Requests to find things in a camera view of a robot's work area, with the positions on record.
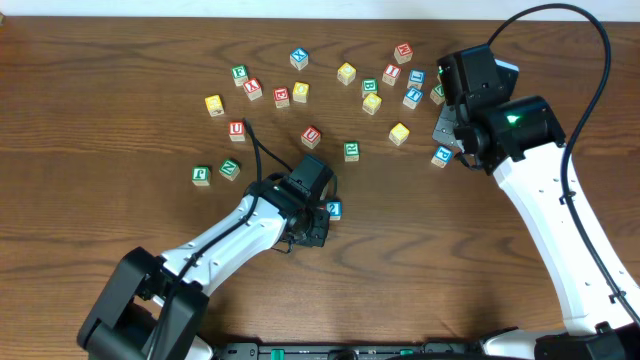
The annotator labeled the blue 2 block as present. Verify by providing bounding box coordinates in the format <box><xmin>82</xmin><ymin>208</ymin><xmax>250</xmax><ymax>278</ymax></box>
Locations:
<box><xmin>326</xmin><ymin>201</ymin><xmax>342</xmax><ymax>221</ymax></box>

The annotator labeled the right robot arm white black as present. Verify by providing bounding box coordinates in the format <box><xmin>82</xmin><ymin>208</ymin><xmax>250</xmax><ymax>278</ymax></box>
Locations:
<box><xmin>442</xmin><ymin>96</ymin><xmax>639</xmax><ymax>359</ymax></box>

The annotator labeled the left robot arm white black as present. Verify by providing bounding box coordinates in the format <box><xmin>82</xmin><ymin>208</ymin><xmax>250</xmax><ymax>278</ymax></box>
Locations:
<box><xmin>77</xmin><ymin>169</ymin><xmax>334</xmax><ymax>359</ymax></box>

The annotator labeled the blue P block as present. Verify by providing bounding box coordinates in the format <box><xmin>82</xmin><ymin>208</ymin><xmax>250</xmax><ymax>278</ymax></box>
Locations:
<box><xmin>431</xmin><ymin>146</ymin><xmax>454</xmax><ymax>168</ymax></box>

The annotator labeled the green Z block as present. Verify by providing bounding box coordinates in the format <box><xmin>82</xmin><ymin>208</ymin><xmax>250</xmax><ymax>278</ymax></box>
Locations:
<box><xmin>430</xmin><ymin>84</ymin><xmax>445</xmax><ymax>105</ymax></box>

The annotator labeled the yellow block centre right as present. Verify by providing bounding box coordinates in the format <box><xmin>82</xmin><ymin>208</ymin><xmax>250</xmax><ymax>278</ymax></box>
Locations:
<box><xmin>389</xmin><ymin>122</ymin><xmax>410</xmax><ymax>146</ymax></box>

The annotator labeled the blue T block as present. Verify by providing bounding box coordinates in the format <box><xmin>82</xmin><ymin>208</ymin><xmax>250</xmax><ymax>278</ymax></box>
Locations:
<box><xmin>403</xmin><ymin>87</ymin><xmax>424</xmax><ymax>109</ymax></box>

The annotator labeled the blue L block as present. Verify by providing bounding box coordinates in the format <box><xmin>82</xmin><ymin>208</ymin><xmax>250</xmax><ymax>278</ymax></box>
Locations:
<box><xmin>407</xmin><ymin>69</ymin><xmax>426</xmax><ymax>90</ymax></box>

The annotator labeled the yellow block under B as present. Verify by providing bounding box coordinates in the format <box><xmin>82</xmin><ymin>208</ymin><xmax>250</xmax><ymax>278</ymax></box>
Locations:
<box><xmin>362</xmin><ymin>93</ymin><xmax>382</xmax><ymax>115</ymax></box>

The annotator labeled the red I block top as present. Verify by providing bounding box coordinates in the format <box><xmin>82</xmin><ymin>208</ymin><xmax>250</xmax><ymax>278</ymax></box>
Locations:
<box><xmin>382</xmin><ymin>64</ymin><xmax>401</xmax><ymax>86</ymax></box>

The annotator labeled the green B block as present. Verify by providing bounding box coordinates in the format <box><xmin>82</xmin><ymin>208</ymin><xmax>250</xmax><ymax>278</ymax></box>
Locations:
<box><xmin>361</xmin><ymin>78</ymin><xmax>379</xmax><ymax>98</ymax></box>

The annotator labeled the red block top right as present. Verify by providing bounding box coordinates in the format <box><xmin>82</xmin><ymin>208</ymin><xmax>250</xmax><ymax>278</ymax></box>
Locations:
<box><xmin>394</xmin><ymin>42</ymin><xmax>414</xmax><ymax>64</ymax></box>

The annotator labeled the green R block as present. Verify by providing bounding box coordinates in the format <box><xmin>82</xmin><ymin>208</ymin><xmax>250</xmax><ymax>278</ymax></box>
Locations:
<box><xmin>344</xmin><ymin>142</ymin><xmax>360</xmax><ymax>162</ymax></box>

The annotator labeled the red U block centre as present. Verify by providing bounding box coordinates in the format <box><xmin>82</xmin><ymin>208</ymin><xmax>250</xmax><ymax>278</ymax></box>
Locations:
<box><xmin>301</xmin><ymin>126</ymin><xmax>322</xmax><ymax>149</ymax></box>

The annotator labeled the red u block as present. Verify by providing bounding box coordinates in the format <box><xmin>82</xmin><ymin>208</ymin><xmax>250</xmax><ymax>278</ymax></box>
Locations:
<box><xmin>301</xmin><ymin>126</ymin><xmax>322</xmax><ymax>149</ymax></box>
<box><xmin>229</xmin><ymin>121</ymin><xmax>246</xmax><ymax>142</ymax></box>

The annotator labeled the green N block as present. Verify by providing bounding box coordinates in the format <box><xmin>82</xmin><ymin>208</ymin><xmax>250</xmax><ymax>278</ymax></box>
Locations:
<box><xmin>219</xmin><ymin>159</ymin><xmax>241</xmax><ymax>181</ymax></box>

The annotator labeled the yellow block top centre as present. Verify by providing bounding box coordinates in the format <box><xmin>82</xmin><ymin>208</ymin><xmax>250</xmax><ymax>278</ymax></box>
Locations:
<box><xmin>337</xmin><ymin>62</ymin><xmax>357</xmax><ymax>86</ymax></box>

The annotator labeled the green J block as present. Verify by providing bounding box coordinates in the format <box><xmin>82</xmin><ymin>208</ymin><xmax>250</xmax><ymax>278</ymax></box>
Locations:
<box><xmin>191</xmin><ymin>166</ymin><xmax>211</xmax><ymax>186</ymax></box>

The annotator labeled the red U block left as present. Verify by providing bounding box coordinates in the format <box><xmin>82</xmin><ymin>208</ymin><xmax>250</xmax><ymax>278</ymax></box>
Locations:
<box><xmin>229</xmin><ymin>121</ymin><xmax>246</xmax><ymax>142</ymax></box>

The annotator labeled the red E block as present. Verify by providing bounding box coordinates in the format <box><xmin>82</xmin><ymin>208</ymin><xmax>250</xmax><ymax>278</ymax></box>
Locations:
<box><xmin>273</xmin><ymin>87</ymin><xmax>290</xmax><ymax>108</ymax></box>

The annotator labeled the yellow block near E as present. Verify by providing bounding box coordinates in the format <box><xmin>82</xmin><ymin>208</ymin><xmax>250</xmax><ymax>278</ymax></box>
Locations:
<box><xmin>292</xmin><ymin>82</ymin><xmax>310</xmax><ymax>103</ymax></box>

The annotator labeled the red X block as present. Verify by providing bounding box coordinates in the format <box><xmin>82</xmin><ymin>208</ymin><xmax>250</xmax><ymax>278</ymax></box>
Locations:
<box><xmin>242</xmin><ymin>78</ymin><xmax>263</xmax><ymax>101</ymax></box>

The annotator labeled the yellow block far left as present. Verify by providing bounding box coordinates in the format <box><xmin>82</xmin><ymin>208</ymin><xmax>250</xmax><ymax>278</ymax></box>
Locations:
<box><xmin>204</xmin><ymin>95</ymin><xmax>224</xmax><ymax>117</ymax></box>

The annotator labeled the blue X block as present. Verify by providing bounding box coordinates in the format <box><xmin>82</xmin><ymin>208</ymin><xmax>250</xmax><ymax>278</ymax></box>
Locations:
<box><xmin>290</xmin><ymin>48</ymin><xmax>309</xmax><ymax>71</ymax></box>

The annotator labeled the green F block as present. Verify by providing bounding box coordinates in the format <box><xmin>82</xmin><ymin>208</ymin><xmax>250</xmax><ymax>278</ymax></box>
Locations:
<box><xmin>231</xmin><ymin>65</ymin><xmax>249</xmax><ymax>87</ymax></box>

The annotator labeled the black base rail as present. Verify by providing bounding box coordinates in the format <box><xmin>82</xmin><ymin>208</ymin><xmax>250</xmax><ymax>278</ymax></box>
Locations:
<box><xmin>213</xmin><ymin>341</ymin><xmax>491</xmax><ymax>360</ymax></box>

